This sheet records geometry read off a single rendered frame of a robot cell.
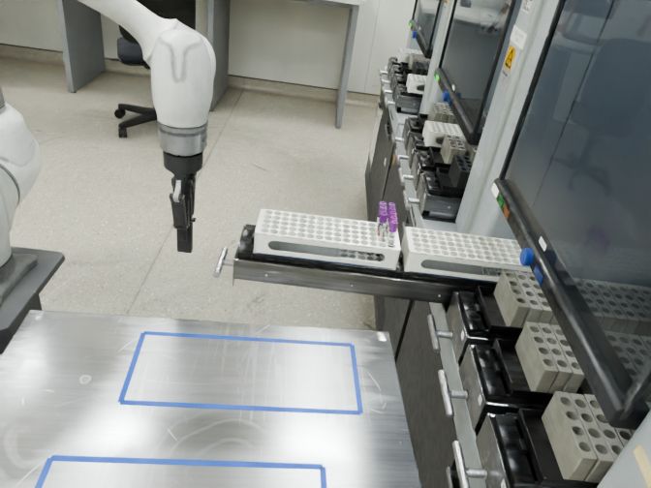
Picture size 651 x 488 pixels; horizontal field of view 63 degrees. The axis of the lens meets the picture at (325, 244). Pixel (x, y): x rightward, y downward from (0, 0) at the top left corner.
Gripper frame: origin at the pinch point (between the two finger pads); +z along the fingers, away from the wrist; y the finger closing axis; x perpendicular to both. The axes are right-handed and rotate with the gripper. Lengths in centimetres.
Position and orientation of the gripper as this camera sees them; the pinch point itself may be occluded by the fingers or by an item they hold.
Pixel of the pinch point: (184, 236)
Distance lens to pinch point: 117.7
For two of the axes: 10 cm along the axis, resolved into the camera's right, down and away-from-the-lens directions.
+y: 0.3, -5.5, 8.4
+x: -9.9, -1.2, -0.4
